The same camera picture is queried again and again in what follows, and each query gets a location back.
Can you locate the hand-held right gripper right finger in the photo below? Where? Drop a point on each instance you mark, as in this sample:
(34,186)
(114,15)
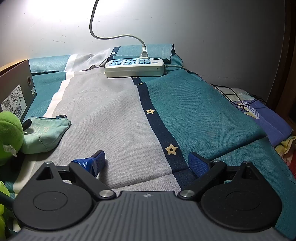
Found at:
(196,162)

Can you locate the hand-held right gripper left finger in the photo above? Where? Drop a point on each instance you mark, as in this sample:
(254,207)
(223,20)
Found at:
(96,160)

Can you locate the mint fabric pouch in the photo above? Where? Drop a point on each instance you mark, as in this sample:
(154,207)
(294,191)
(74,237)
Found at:
(44,139)

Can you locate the cardboard shoe box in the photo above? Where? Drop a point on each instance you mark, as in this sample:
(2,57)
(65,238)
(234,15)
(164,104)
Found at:
(13,78)

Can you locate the blue printed cloth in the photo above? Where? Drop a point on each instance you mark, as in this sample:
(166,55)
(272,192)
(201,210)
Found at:
(270,120)

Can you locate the colourful cloth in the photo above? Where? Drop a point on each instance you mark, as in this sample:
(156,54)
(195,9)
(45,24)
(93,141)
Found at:
(289,148)

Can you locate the white power strip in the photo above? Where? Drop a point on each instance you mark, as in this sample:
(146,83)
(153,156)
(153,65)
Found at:
(134,70)

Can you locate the dark wooden frame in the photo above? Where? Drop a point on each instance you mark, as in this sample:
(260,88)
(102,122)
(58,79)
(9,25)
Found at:
(284,92)

